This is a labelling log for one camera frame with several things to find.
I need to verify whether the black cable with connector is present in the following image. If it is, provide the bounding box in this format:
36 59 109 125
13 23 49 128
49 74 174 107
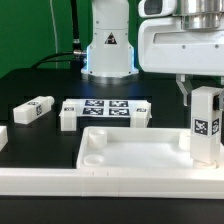
31 0 88 70

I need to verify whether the white front fence bar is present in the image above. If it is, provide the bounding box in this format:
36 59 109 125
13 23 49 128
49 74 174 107
0 168 224 199

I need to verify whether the white desk top tray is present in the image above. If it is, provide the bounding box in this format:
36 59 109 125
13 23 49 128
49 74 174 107
75 125 224 171

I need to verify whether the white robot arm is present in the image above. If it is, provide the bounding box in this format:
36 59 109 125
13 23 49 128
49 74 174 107
81 0 224 97

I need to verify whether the white marker base plate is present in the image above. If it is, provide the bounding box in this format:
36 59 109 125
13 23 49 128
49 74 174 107
59 99 152 119

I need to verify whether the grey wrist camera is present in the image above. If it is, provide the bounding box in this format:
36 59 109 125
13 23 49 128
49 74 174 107
138 0 178 18

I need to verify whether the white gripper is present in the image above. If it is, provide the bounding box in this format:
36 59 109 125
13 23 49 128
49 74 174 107
138 17 224 110

